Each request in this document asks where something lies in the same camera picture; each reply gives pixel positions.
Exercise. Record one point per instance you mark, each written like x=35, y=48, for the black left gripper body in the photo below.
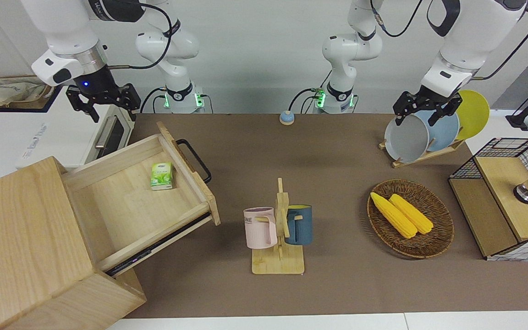
x=431, y=100

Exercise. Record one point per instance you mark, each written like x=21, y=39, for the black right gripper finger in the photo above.
x=83, y=101
x=131, y=97

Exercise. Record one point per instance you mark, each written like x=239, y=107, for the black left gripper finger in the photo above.
x=404, y=107
x=447, y=111

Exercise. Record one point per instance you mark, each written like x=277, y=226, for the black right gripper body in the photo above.
x=98, y=85

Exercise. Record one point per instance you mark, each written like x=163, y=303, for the light wooden drawer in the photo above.
x=126, y=206

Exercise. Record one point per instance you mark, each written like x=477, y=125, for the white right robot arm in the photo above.
x=62, y=27

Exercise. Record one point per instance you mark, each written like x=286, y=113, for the light blue plate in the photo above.
x=445, y=133

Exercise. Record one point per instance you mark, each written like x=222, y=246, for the yellow plate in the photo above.
x=472, y=114

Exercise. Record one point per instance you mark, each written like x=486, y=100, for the grey plate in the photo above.
x=406, y=137

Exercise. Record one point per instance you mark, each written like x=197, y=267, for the white toaster oven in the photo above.
x=57, y=137

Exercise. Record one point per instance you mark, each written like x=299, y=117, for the wooden plate rack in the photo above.
x=422, y=157

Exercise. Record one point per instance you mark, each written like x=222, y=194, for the beige cloth bag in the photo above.
x=9, y=91

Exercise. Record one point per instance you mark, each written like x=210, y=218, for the brown table mat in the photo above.
x=337, y=156

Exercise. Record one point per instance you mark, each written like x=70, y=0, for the green tea carton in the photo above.
x=161, y=176

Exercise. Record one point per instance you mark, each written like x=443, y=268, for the yellow corn cob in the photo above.
x=392, y=215
x=413, y=214

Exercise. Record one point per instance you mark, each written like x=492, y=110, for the blue and beige round knob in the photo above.
x=286, y=118

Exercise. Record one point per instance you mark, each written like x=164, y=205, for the brown wicker basket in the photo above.
x=433, y=243

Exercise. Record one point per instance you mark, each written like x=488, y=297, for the light wooden cabinet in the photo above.
x=25, y=238

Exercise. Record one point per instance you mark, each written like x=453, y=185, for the blue mug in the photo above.
x=301, y=227

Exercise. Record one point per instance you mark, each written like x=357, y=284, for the pink mug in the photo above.
x=259, y=229

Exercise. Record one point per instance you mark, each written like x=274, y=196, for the wooden mug rack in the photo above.
x=277, y=261

